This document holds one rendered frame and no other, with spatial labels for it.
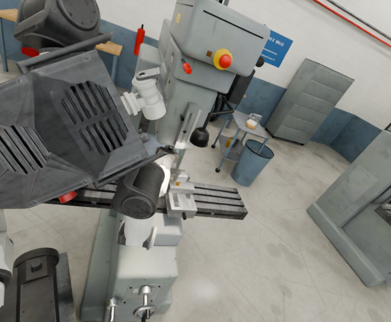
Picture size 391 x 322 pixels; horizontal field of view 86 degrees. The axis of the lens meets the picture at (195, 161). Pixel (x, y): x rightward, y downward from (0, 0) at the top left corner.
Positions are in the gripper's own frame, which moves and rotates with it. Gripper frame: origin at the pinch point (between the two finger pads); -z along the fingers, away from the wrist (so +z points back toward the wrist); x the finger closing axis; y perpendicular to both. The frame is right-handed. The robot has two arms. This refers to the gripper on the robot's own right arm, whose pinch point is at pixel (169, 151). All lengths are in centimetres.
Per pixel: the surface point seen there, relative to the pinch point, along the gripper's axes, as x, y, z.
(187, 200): -19.3, 21.6, 6.5
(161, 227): -11.8, 36.7, 18.0
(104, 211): 40, 103, -30
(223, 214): -46, 32, -6
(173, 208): -13.4, 21.7, 16.3
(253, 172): -114, 91, -184
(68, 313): 17, 84, 52
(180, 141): -4.4, -14.4, 12.3
